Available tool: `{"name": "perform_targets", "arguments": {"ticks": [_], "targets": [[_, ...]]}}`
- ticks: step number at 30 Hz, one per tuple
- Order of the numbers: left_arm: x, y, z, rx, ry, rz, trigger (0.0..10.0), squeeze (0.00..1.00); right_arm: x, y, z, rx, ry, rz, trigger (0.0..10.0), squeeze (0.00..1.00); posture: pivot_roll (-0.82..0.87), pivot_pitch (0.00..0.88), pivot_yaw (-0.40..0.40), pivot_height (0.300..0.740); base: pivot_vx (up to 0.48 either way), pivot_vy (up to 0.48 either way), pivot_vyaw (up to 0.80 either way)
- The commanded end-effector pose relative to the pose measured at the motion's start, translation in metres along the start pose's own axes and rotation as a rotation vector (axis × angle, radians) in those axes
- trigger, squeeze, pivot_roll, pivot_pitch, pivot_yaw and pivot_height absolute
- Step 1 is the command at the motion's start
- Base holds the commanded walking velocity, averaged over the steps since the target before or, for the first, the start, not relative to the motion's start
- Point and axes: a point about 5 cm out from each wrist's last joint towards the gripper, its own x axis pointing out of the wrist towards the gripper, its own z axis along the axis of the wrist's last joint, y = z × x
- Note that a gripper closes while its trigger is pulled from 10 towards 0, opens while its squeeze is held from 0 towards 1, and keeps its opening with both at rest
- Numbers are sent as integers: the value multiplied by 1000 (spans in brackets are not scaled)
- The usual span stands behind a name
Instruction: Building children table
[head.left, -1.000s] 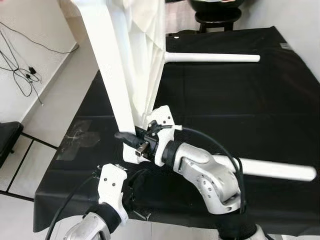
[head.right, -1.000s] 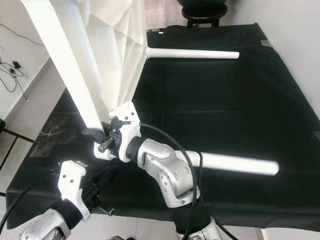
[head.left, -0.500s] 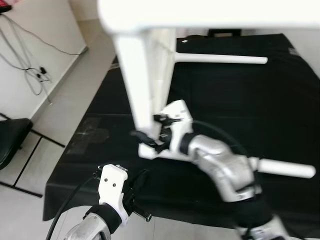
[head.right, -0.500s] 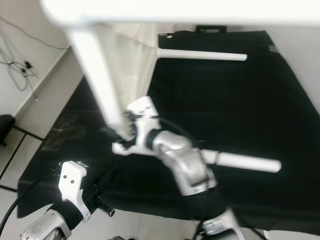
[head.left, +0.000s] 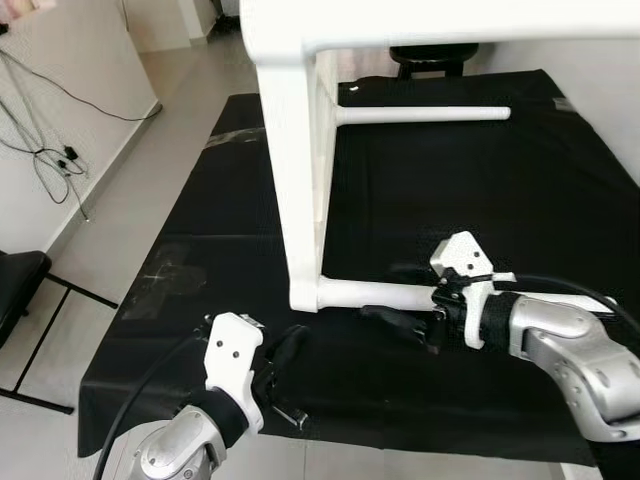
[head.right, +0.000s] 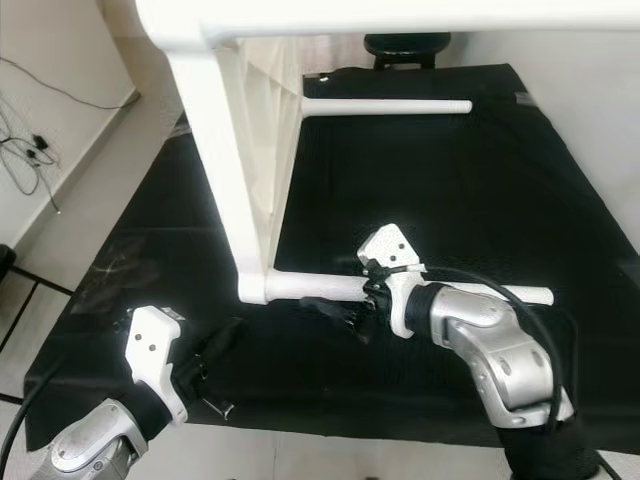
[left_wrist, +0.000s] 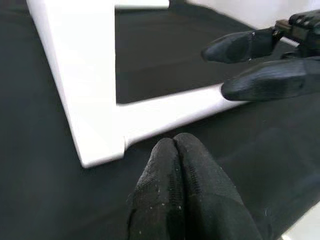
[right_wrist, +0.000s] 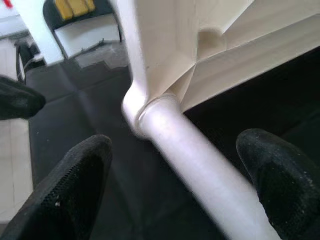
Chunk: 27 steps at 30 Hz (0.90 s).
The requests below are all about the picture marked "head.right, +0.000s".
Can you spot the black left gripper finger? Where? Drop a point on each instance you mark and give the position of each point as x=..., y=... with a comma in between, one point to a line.
x=225, y=338

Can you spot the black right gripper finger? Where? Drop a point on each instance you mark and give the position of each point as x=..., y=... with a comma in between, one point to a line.
x=335, y=312

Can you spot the black wooden stool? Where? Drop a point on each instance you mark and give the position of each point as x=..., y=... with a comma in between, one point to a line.
x=407, y=45

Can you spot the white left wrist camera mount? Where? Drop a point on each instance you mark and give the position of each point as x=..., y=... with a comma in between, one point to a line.
x=150, y=350

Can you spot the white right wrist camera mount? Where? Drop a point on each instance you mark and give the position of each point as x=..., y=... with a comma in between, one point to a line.
x=390, y=250

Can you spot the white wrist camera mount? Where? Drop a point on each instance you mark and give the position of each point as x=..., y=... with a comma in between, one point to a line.
x=150, y=350
x=390, y=250

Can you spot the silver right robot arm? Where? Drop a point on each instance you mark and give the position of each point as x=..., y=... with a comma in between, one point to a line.
x=500, y=350

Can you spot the pink patterned cloth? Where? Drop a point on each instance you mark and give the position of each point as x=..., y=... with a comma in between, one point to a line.
x=335, y=55

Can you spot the white plastic table top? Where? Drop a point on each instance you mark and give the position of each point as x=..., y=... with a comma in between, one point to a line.
x=220, y=150

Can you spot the grey tape strip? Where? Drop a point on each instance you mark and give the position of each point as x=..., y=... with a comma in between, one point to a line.
x=182, y=126

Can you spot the white plastic table leg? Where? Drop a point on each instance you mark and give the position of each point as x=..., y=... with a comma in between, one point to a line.
x=320, y=287
x=390, y=106

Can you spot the black folding chair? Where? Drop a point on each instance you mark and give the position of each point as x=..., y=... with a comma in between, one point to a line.
x=30, y=280

